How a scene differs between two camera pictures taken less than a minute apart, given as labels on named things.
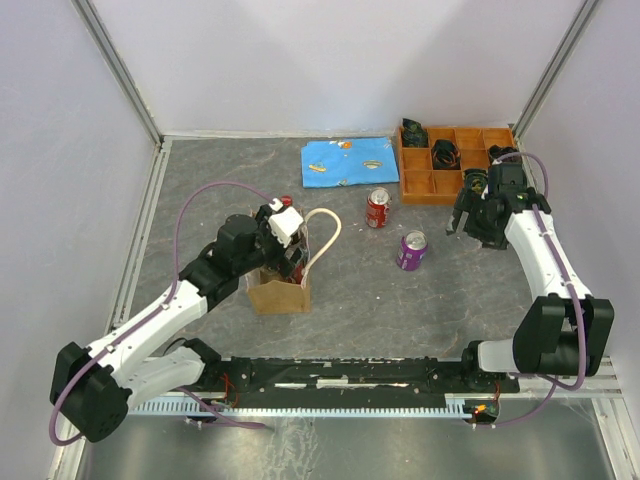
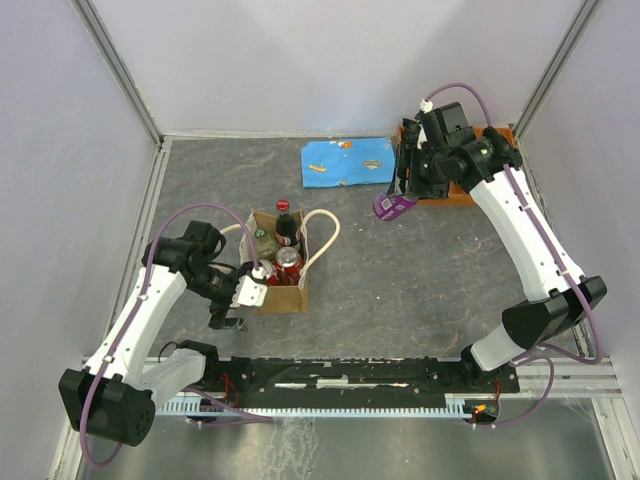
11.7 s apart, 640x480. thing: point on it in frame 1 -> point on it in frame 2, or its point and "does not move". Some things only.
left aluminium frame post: [118, 66] does not move
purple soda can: [412, 249] -> [387, 207]
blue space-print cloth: [340, 162] does not move
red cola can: [298, 273] -> [271, 279]
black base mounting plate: [472, 394] does not move
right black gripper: [490, 240] -> [405, 164]
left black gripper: [281, 261] -> [246, 268]
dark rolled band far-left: [413, 134] does not move
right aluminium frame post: [577, 26] does not move
